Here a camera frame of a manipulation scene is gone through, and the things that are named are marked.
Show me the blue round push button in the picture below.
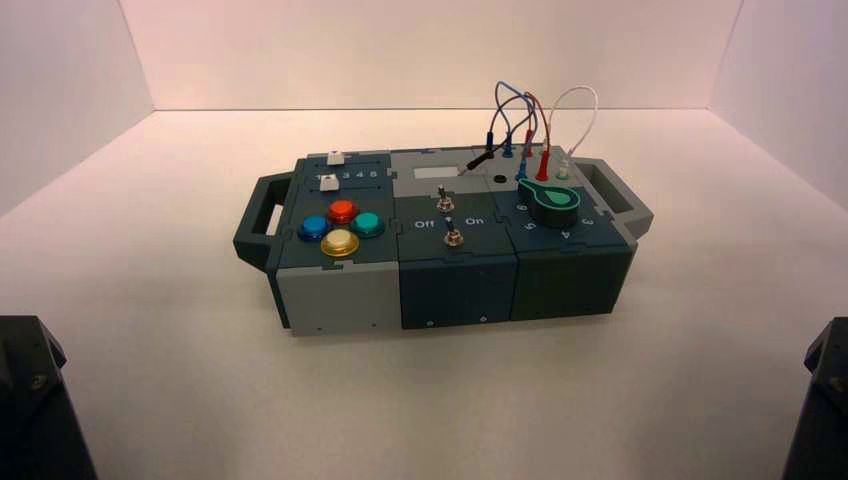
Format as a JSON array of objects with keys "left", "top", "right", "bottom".
[{"left": 298, "top": 215, "right": 332, "bottom": 243}]

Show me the blue jumper cable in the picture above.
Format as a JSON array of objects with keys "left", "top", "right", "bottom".
[{"left": 493, "top": 80, "right": 540, "bottom": 184}]

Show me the red jumper cable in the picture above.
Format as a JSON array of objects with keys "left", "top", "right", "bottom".
[{"left": 522, "top": 90, "right": 554, "bottom": 183}]

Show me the dark jumper cable black plug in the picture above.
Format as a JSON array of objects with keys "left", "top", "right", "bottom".
[{"left": 457, "top": 93, "right": 538, "bottom": 178}]

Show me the green rotary dial knob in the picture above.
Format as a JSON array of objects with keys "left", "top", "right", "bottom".
[{"left": 516, "top": 176, "right": 582, "bottom": 231}]

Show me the yellow round push button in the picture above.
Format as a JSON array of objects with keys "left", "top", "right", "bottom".
[{"left": 320, "top": 229, "right": 361, "bottom": 260}]

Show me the white jumper cable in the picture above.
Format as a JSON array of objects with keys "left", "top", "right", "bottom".
[{"left": 540, "top": 86, "right": 600, "bottom": 179}]

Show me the red round push button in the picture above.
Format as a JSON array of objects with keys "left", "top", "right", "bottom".
[{"left": 327, "top": 199, "right": 360, "bottom": 227}]

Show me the green round push button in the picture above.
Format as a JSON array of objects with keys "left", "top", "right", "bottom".
[{"left": 349, "top": 211, "right": 386, "bottom": 240}]

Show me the grey and teal control box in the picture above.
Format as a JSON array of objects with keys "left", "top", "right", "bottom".
[{"left": 233, "top": 144, "right": 655, "bottom": 338}]

